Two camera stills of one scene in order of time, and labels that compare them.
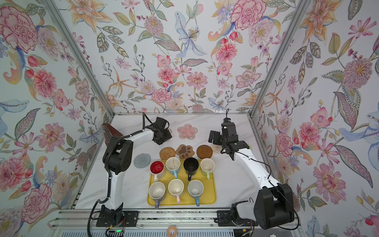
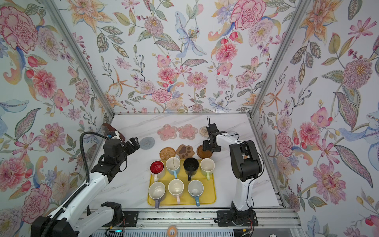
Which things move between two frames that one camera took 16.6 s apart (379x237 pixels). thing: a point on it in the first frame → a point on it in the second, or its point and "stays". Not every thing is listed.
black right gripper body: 218,138 → 208,146
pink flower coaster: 187,131 stays
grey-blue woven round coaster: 141,160 → 147,142
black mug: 191,165 stays
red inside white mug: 157,168 stays
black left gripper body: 164,137 → 126,150
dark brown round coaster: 204,151 stays
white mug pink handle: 176,187 stays
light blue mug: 172,164 stays
